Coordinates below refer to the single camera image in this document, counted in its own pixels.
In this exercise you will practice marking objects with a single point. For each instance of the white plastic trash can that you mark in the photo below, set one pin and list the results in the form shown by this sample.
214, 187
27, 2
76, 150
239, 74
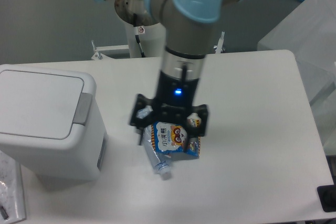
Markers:
50, 121

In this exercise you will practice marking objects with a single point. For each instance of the white marble slab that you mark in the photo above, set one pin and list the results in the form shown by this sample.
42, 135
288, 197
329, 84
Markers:
13, 208

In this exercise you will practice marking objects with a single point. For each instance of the white metal base frame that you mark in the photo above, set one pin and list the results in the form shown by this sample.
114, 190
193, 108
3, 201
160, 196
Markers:
104, 52

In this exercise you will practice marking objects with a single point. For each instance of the clear empty plastic bottle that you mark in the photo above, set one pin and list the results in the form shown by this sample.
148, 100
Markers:
160, 163

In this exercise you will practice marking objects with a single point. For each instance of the black device at edge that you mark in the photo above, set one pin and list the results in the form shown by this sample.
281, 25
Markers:
327, 197

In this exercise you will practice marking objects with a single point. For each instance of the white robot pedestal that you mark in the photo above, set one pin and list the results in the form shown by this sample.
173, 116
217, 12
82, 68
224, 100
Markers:
146, 37

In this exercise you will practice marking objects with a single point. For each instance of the translucent plastic box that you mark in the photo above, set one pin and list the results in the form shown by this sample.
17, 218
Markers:
309, 33

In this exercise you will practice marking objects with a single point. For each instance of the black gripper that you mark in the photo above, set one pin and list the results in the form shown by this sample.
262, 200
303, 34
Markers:
173, 103

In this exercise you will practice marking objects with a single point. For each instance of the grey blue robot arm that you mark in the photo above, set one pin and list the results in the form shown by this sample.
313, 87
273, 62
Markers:
189, 25

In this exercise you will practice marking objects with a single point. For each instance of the blue snack bag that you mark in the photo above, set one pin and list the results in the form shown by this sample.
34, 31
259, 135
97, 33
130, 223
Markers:
170, 139

